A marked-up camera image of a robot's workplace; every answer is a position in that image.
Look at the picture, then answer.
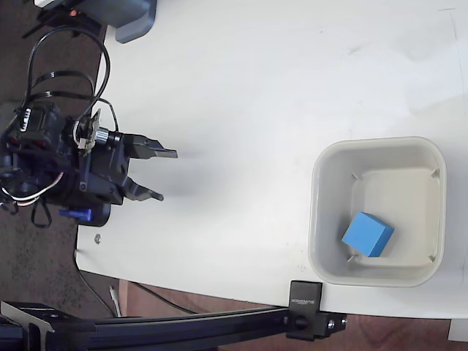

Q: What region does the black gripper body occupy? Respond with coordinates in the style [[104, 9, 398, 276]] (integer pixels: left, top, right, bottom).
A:
[[78, 140, 129, 206]]

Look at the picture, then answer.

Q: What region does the blue cube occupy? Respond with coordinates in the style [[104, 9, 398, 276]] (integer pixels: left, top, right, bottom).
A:
[[341, 211, 396, 258]]

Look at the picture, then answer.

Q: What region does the white square plastic bin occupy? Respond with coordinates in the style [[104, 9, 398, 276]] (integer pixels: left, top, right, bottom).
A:
[[307, 136, 448, 288]]

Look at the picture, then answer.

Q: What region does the gray device base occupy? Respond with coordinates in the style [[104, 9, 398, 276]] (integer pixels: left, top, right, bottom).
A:
[[105, 0, 159, 45]]

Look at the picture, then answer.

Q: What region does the black device with red dot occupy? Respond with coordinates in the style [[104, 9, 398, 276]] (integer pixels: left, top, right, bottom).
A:
[[21, 0, 107, 39]]

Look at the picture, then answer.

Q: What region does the white panel piece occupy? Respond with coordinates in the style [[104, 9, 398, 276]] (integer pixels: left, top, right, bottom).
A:
[[447, 317, 468, 343]]

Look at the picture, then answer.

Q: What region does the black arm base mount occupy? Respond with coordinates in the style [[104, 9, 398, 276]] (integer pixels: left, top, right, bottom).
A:
[[89, 203, 112, 226]]

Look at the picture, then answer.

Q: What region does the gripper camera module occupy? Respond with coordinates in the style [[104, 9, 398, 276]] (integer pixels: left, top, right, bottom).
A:
[[72, 107, 124, 155]]

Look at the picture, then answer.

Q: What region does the blue clamp handle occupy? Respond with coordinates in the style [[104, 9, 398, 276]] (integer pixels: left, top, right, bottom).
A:
[[58, 208, 92, 222]]

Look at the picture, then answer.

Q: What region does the white wire bundle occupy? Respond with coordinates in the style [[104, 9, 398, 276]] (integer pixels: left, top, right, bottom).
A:
[[0, 170, 66, 206]]

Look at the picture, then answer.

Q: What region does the black strap loop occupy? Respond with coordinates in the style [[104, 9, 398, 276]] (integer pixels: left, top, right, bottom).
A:
[[30, 202, 53, 228]]

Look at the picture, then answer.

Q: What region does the black round cable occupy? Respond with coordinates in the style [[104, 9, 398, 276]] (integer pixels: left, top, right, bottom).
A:
[[23, 26, 120, 133]]

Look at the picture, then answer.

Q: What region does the thin black floor cable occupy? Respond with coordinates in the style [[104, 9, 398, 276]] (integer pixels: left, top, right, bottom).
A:
[[75, 252, 200, 316]]

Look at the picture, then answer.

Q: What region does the black flat ribbon cable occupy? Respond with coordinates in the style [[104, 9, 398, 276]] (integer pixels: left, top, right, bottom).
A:
[[29, 70, 95, 100]]

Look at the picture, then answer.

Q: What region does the black aluminium rail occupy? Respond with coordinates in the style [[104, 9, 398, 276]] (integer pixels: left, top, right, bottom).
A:
[[0, 301, 293, 351]]

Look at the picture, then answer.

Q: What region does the black table clamp bracket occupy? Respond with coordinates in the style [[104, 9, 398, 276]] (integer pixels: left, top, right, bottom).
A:
[[285, 279, 347, 342]]

